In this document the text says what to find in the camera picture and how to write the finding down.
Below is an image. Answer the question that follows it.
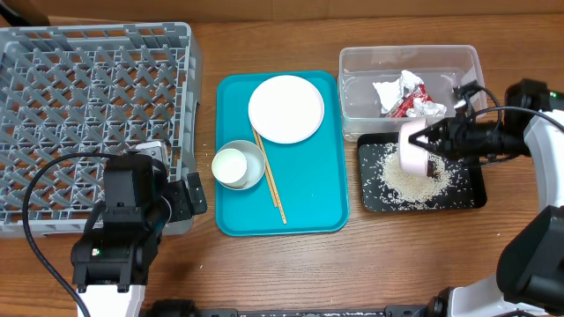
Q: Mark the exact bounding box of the small pink bowl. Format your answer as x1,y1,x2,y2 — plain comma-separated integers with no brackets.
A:
398,119,428,177

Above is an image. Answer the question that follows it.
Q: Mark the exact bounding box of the brown food scrap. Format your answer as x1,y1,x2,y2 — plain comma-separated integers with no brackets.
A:
427,158,445,179

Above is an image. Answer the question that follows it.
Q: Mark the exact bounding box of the red snack wrapper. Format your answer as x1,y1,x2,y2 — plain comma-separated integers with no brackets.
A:
386,85,433,118

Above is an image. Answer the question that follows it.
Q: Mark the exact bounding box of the white paper cup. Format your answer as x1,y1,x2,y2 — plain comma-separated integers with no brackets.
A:
211,148,248,188

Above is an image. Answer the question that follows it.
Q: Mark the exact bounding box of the pile of rice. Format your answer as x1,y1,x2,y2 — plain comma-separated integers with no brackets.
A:
361,141,476,210

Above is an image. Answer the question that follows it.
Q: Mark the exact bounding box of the white napkin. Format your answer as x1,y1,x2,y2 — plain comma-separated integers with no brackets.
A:
373,70,447,118

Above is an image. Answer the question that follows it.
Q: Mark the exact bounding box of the white bowl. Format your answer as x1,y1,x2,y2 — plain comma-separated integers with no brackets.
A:
216,140,265,190

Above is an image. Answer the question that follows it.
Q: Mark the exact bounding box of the wooden chopstick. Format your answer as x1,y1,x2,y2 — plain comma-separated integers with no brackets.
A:
249,127,278,208
252,129,287,225

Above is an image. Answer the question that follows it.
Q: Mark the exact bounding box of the large white plate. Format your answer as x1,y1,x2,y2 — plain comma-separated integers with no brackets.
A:
248,75,324,144

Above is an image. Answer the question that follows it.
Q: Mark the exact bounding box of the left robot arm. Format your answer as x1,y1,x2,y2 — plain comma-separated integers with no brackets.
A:
71,152,207,316

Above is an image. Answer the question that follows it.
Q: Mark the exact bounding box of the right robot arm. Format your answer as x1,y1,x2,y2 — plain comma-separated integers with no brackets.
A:
398,78,563,317

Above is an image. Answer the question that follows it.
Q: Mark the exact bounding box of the grey dishwasher rack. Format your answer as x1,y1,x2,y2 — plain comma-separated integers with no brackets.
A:
1,22,203,238

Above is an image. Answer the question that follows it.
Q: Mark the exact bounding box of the black tray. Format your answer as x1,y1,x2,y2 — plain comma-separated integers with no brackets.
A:
356,129,488,213

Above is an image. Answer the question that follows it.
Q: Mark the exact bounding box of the clear plastic bin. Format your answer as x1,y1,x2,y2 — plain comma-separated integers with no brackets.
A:
338,45,485,142

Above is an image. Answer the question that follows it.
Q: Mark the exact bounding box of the teal plastic tray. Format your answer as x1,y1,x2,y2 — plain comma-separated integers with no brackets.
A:
215,70,350,237

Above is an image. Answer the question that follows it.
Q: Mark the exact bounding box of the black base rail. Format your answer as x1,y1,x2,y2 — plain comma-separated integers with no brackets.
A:
140,299,429,317

